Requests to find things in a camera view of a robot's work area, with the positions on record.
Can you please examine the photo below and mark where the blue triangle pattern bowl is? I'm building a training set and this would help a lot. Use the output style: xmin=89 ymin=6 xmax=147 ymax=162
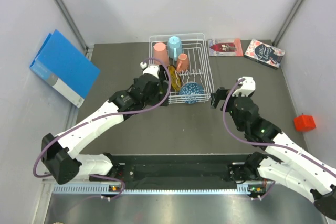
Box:
xmin=179 ymin=82 xmax=204 ymax=104

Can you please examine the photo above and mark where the yellow patterned plate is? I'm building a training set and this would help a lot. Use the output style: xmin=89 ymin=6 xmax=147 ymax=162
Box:
xmin=168 ymin=65 xmax=182 ymax=92

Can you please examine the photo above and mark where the salmon dotted mug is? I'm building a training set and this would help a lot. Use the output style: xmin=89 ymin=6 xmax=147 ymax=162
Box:
xmin=176 ymin=53 xmax=190 ymax=72

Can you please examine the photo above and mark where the lime green plate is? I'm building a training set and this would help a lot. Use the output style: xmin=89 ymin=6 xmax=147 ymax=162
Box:
xmin=159 ymin=78 xmax=164 ymax=94

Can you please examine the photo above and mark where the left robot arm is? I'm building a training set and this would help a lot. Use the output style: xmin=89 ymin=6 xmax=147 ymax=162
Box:
xmin=41 ymin=74 xmax=171 ymax=185

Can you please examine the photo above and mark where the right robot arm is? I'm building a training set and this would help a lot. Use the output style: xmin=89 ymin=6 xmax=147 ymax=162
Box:
xmin=211 ymin=88 xmax=335 ymax=220

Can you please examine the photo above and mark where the tall pink cup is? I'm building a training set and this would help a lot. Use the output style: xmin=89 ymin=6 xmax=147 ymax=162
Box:
xmin=154 ymin=42 xmax=170 ymax=67

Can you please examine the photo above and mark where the red thin book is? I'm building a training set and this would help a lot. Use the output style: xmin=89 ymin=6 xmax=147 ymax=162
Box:
xmin=207 ymin=38 xmax=244 ymax=57

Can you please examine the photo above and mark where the light blue mug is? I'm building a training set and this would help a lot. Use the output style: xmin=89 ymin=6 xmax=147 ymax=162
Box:
xmin=167 ymin=36 xmax=183 ymax=61

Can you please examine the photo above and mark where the floral paperback book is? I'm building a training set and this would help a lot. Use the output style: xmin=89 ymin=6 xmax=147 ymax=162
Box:
xmin=244 ymin=39 xmax=285 ymax=69

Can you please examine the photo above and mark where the orange red cube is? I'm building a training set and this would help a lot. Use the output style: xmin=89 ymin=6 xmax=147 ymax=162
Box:
xmin=293 ymin=114 xmax=316 ymax=132

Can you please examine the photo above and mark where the blue folder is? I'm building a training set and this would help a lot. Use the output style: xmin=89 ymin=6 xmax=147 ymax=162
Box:
xmin=29 ymin=30 xmax=100 ymax=108

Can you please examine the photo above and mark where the white wire dish rack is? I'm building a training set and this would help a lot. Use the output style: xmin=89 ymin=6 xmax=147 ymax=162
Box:
xmin=149 ymin=33 xmax=215 ymax=105

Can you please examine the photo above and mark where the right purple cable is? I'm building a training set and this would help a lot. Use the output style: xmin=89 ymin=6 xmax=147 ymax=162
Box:
xmin=222 ymin=78 xmax=336 ymax=201

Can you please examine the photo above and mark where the purple cable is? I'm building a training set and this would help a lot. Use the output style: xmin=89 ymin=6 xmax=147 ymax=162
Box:
xmin=33 ymin=57 xmax=172 ymax=204
xmin=222 ymin=78 xmax=336 ymax=201

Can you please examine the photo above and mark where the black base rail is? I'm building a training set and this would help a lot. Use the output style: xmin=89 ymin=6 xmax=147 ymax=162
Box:
xmin=104 ymin=154 xmax=263 ymax=189

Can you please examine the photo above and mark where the slotted cable duct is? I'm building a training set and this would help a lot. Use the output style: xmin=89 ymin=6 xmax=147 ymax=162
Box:
xmin=52 ymin=184 xmax=264 ymax=195

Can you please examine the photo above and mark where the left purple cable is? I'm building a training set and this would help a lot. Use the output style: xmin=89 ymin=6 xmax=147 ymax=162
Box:
xmin=33 ymin=57 xmax=172 ymax=204

